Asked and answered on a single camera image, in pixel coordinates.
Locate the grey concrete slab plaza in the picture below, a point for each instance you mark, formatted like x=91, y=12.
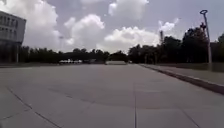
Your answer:
x=100, y=93

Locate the row of dark trees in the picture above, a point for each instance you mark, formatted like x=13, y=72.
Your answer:
x=173, y=50

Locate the raised grey paved strip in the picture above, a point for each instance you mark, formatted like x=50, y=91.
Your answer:
x=203, y=74

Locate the grey building with windows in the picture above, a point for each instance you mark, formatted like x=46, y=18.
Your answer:
x=10, y=33

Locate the low pale wall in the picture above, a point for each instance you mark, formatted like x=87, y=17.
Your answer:
x=115, y=62

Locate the low concrete kerb wall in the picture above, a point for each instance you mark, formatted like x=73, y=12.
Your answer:
x=186, y=78

